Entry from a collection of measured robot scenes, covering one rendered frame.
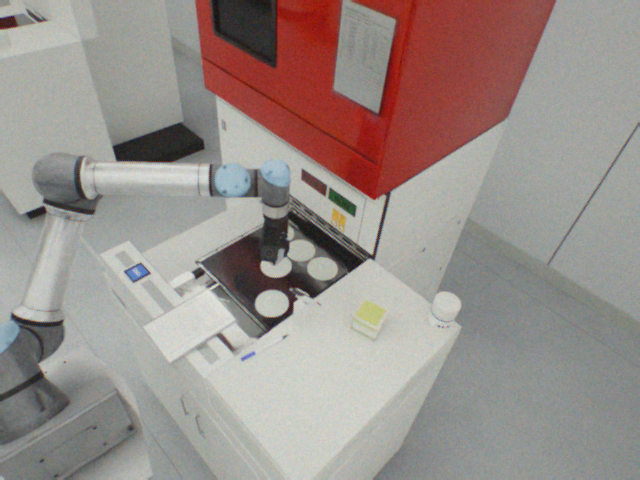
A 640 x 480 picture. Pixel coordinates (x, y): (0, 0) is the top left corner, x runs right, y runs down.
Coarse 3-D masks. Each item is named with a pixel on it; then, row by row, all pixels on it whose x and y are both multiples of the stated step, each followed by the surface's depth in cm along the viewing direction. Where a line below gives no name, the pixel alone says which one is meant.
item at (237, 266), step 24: (240, 240) 154; (312, 240) 157; (216, 264) 146; (240, 264) 147; (336, 264) 150; (240, 288) 140; (264, 288) 140; (288, 288) 141; (312, 288) 142; (288, 312) 135
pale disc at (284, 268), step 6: (264, 264) 147; (270, 264) 148; (282, 264) 148; (288, 264) 148; (264, 270) 146; (270, 270) 146; (276, 270) 146; (282, 270) 146; (288, 270) 146; (270, 276) 144; (276, 276) 144; (282, 276) 144
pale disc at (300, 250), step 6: (294, 240) 156; (300, 240) 156; (294, 246) 154; (300, 246) 154; (306, 246) 155; (312, 246) 155; (294, 252) 152; (300, 252) 152; (306, 252) 153; (312, 252) 153; (294, 258) 150; (300, 258) 150; (306, 258) 151
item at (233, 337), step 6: (186, 288) 141; (192, 288) 141; (198, 288) 141; (180, 294) 139; (186, 294) 139; (234, 324) 133; (228, 330) 131; (234, 330) 131; (240, 330) 131; (222, 336) 129; (228, 336) 130; (234, 336) 130; (240, 336) 130; (246, 336) 130; (228, 342) 128; (234, 342) 128; (240, 342) 128; (228, 348) 127; (234, 348) 127
